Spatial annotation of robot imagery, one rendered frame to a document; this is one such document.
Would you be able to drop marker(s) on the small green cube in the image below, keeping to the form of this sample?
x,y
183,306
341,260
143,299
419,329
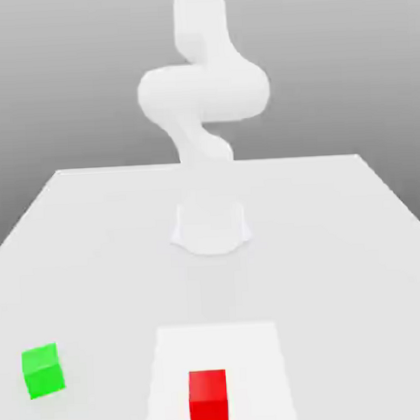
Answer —
x,y
43,371

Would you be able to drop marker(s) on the small red cube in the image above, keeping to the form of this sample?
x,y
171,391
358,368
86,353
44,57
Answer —
x,y
208,399

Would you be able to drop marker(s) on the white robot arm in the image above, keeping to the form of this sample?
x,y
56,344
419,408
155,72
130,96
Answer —
x,y
204,92

